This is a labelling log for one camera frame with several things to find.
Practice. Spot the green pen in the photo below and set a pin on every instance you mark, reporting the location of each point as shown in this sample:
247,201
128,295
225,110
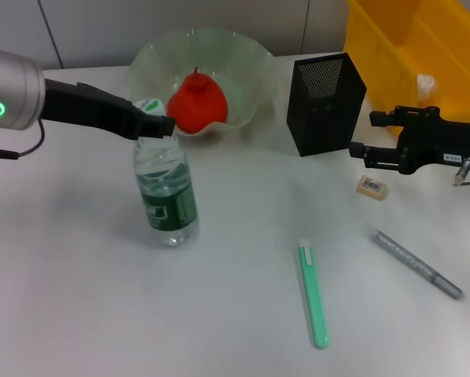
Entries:
315,298

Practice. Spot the red-orange toy orange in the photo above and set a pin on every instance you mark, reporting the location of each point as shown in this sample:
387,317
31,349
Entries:
197,104

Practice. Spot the yellow plastic bin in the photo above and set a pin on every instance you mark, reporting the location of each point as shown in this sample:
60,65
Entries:
376,59

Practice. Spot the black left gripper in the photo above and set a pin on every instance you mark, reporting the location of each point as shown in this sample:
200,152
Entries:
89,110

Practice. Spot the beige barcode eraser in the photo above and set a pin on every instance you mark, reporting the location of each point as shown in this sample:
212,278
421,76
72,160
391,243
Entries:
372,187

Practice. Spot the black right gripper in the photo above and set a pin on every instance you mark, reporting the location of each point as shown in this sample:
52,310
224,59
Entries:
439,141

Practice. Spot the black mesh pen holder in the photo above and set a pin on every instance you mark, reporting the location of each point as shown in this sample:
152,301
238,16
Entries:
321,118

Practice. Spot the clear green-label water bottle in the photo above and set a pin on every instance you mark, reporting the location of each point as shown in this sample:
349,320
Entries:
166,196

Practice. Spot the white paper ball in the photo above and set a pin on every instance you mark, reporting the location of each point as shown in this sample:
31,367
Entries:
425,84

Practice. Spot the green glass fruit plate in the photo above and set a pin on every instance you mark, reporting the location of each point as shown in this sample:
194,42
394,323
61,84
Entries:
243,78

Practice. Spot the grey marker pen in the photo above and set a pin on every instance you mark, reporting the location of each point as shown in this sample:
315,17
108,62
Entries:
416,263

